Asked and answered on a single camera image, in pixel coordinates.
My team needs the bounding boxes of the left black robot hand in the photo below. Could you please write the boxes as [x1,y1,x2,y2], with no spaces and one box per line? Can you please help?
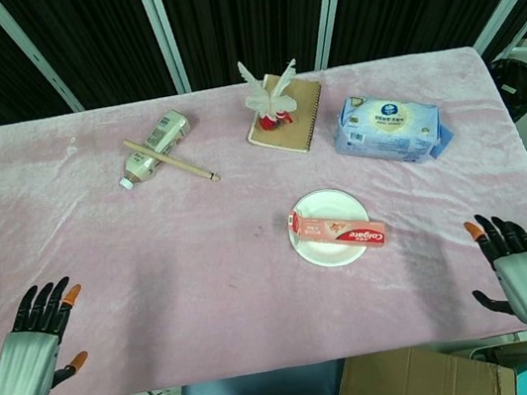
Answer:
[0,274,99,395]

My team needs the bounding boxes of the red Colgate toothpaste box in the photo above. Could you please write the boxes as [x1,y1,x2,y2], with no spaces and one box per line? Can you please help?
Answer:
[281,197,391,260]

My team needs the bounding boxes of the brown cardboard box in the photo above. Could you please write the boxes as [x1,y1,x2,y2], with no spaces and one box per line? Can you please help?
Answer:
[328,331,520,395]

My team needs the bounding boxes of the white paper plate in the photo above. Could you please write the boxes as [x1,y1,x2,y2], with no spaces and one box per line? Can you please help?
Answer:
[281,182,377,274]

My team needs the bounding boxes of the pink plush table cloth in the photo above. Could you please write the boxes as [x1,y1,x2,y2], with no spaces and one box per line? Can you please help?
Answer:
[0,38,527,395]

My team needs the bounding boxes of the black trash bin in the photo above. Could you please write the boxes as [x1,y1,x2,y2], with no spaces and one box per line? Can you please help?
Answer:
[486,53,527,125]

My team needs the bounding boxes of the blue wet wipes pack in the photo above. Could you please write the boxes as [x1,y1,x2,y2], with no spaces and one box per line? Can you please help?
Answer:
[326,80,459,176]

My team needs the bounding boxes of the wooden stick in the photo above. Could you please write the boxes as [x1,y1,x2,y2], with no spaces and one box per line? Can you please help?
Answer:
[122,125,222,196]

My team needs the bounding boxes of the milk tea plastic bottle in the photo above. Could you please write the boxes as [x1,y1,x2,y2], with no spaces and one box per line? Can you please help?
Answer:
[109,106,200,190]

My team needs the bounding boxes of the brown spiral notebook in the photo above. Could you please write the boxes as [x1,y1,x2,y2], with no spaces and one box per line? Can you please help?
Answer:
[238,65,332,163]

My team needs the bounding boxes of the white feather ornament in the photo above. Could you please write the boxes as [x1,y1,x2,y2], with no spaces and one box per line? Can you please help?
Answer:
[235,51,308,135]

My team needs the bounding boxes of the black pleated curtain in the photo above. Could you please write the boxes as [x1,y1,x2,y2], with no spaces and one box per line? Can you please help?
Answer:
[0,0,527,165]

